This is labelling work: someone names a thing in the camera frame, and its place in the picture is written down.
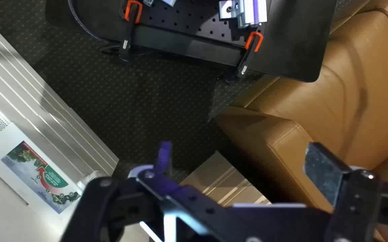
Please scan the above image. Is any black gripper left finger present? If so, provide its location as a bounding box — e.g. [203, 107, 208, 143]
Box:
[128, 142, 191, 200]

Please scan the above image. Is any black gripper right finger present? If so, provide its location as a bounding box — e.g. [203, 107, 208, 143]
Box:
[303, 142, 382, 242]

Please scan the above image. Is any light wooden nightstand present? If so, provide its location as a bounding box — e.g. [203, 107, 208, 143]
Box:
[179, 151, 272, 209]

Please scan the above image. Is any tan leather armchair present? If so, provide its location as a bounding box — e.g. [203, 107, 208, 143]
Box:
[214, 0, 388, 242]

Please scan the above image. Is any printed paper leaflet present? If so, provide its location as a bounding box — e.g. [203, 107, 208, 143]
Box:
[0, 123, 86, 216]

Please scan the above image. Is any orange black bar clamp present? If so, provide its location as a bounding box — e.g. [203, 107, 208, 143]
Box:
[117, 0, 145, 63]
[234, 32, 265, 81]

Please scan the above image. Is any black perforated breadboard plate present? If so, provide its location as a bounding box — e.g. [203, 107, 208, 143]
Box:
[123, 0, 266, 65]

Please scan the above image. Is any long aluminium extrusion rail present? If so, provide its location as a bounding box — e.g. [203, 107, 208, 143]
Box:
[218, 0, 269, 28]

